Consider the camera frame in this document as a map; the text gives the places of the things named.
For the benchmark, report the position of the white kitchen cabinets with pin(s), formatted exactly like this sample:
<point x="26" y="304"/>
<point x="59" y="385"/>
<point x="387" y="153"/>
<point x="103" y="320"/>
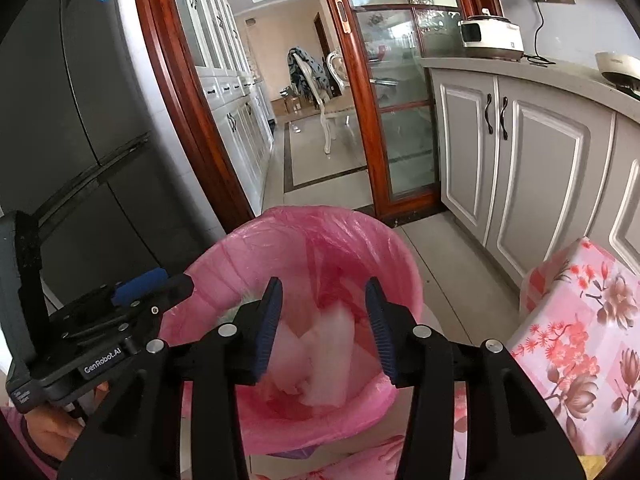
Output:
<point x="528" y="168"/>

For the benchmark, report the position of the person's left hand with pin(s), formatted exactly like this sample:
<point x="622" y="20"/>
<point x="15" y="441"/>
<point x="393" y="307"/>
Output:
<point x="53" y="430"/>

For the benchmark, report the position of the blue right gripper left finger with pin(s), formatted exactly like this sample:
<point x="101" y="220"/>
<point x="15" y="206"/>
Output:
<point x="268" y="315"/>

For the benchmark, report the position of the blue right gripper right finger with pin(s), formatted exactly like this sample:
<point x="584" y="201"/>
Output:
<point x="382" y="321"/>

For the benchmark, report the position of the white foam pieces in bin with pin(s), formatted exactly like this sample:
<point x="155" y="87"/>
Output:
<point x="327" y="365"/>

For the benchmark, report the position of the pink floral tablecloth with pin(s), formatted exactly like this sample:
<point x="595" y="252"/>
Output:
<point x="579" y="345"/>

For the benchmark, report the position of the white dining chair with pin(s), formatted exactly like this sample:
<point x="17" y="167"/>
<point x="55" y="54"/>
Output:
<point x="330" y="109"/>

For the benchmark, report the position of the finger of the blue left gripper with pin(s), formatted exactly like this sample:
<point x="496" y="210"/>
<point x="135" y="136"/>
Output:
<point x="163" y="297"/>
<point x="126" y="293"/>

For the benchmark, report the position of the black refrigerator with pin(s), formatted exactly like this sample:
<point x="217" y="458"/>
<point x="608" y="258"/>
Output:
<point x="88" y="147"/>

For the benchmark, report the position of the wooden glass sliding door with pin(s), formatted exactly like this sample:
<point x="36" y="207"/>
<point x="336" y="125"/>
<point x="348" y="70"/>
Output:
<point x="383" y="43"/>

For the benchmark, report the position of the white rice cooker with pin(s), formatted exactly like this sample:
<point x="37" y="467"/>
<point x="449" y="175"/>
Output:
<point x="491" y="36"/>

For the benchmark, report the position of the pink lined trash bin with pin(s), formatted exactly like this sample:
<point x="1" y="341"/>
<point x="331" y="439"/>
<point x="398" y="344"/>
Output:
<point x="322" y="255"/>

